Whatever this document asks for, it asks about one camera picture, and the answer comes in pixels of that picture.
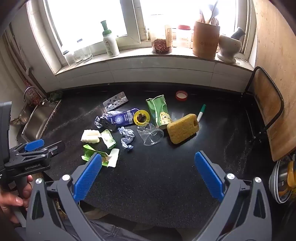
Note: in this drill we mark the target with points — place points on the white blue wrapper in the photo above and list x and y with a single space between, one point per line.
126 136

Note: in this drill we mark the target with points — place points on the green white marker pen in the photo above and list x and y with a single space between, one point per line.
200 113

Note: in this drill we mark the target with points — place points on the yellow tape roll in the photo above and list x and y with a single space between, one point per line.
146 113

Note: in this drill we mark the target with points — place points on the plastic jar with red lid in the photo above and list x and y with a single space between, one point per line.
183 37

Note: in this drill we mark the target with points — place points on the bunch of wooden utensils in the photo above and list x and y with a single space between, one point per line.
209 14

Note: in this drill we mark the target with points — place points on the white green pump bottle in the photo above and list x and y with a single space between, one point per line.
111 44

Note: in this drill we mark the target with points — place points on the white window frame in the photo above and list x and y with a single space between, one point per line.
136 20

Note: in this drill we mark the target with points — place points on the yellow container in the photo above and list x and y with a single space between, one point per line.
291 178

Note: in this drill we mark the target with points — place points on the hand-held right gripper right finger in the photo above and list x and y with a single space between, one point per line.
209 176

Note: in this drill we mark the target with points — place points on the white foam piece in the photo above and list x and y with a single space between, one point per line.
90 136

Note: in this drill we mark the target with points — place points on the red jar lid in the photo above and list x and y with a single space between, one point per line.
181 95

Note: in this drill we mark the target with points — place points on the black plastic clip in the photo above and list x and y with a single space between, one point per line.
108 122

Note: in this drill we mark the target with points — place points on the white stone mortar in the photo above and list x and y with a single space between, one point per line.
227 46

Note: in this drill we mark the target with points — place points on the green snack bag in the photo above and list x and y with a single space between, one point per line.
159 109

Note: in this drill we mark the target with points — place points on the glass jar of dried chilies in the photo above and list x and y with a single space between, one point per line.
159 45

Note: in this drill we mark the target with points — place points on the clear drinking glass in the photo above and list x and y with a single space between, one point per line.
79 56
87 54

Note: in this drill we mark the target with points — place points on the steel sink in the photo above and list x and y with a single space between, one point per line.
39 118

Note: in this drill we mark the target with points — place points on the green scouring pad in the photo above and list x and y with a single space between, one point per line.
55 95

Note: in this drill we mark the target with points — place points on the person's left hand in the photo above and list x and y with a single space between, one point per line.
11 200

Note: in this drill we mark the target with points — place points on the blue white paper package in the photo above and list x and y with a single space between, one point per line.
122 118

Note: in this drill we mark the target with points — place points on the red label bottle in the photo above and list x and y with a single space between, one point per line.
33 96

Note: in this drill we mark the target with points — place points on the small green white wrapper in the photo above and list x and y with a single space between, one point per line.
108 139

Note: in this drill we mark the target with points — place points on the steel faucet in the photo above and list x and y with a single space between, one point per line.
26 91

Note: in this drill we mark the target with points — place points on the bamboo utensil holder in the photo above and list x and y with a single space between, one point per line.
205 41

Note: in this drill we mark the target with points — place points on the yellow sponge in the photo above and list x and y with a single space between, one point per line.
182 127

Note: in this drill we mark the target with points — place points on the stone pestle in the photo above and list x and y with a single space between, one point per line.
239 32

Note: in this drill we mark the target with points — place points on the crushed clear plastic cup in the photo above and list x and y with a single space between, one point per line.
152 136

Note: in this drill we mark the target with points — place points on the large green white wrapper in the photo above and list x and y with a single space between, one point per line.
89 153

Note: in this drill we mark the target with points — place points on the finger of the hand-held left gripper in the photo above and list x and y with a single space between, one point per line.
57 148
34 144

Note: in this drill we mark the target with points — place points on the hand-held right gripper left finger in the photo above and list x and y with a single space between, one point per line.
89 176

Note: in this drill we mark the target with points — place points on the stack of white plates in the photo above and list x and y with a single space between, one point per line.
274 183

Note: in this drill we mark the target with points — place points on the silver pill blister pack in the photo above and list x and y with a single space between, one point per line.
115 100

